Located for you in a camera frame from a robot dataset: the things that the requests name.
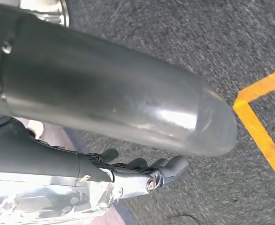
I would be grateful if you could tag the chrome stanchion with mirror base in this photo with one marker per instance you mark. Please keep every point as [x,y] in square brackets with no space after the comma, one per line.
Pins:
[45,9]

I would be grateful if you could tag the yellow floor tape square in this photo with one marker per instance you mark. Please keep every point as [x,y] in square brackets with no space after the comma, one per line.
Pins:
[257,136]

